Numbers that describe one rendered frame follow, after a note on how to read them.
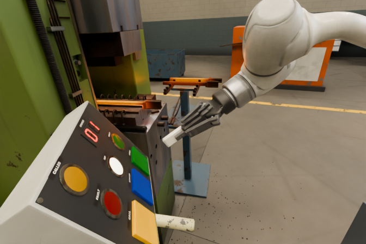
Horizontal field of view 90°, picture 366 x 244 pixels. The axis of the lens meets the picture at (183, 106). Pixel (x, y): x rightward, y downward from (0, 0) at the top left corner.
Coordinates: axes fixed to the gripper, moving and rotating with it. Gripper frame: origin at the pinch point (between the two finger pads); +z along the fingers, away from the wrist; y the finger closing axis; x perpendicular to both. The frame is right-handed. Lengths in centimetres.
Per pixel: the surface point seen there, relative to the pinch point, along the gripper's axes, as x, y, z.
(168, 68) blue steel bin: -94, 399, -23
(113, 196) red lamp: 9.6, -18.8, 12.8
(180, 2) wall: -11, 807, -235
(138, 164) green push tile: 1.5, -3.1, 12.5
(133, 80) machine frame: 4, 73, 10
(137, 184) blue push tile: 2.5, -11.4, 12.5
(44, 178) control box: 22.2, -22.7, 13.3
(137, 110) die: -1.9, 41.5, 13.5
